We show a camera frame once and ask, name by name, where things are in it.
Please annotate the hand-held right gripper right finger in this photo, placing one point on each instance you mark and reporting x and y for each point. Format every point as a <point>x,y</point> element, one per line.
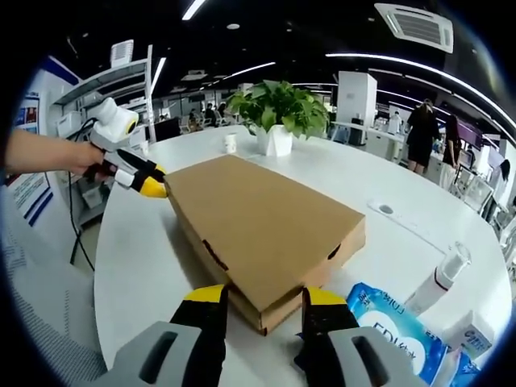
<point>342,354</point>

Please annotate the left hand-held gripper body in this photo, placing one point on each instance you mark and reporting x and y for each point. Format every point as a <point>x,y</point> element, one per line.
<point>115,125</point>

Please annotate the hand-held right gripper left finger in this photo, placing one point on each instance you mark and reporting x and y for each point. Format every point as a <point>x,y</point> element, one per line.
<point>181,354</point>

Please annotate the white-label soft item wipes packet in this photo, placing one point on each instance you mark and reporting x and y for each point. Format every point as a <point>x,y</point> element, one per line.
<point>395,334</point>

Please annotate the plain blue soft item packet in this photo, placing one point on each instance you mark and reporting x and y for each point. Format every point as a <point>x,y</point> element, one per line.
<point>463,371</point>

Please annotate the white bottle with clear cap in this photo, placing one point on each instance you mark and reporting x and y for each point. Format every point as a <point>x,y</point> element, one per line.
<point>439,278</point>

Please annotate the brown cardboard shoe box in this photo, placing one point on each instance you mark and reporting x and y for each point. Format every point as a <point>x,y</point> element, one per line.
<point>262,225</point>

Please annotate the small white carton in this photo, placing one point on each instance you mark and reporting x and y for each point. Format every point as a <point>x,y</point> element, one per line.
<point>469,334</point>

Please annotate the person's left hand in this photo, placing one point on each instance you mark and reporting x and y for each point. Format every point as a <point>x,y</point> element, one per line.
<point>82,159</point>

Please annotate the white paper cup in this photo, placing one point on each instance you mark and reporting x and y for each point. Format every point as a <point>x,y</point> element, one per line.
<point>230,144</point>
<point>144,148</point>

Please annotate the black desk monitor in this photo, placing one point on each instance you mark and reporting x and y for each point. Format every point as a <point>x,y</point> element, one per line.
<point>167,130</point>

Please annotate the grey metal shelf rack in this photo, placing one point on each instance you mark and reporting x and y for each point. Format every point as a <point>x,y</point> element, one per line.
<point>150,88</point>

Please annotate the white ribbed appliance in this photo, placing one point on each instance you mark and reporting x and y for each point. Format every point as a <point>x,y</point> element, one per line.
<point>122,54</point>

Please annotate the grey mesh office chair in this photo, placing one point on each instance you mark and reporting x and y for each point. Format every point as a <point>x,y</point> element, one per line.
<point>44,314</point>

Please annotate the white table socket strip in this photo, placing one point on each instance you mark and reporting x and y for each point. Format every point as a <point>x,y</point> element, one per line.
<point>403,221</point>

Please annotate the green plant in white pot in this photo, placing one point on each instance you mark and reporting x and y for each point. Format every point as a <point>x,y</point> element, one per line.
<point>278,113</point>

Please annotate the row of white office chairs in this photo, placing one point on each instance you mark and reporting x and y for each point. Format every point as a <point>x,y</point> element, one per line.
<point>479,189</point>

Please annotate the long ceiling light strip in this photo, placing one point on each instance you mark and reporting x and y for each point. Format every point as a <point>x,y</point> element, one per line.
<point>403,62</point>

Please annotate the ceiling air conditioner unit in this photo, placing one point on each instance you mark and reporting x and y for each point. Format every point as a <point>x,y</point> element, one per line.
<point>415,26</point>

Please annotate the blue striped wall poster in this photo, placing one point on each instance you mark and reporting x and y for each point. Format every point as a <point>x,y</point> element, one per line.
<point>32,189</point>

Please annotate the purple wall screen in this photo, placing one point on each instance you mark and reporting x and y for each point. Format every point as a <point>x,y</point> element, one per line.
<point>471,135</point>

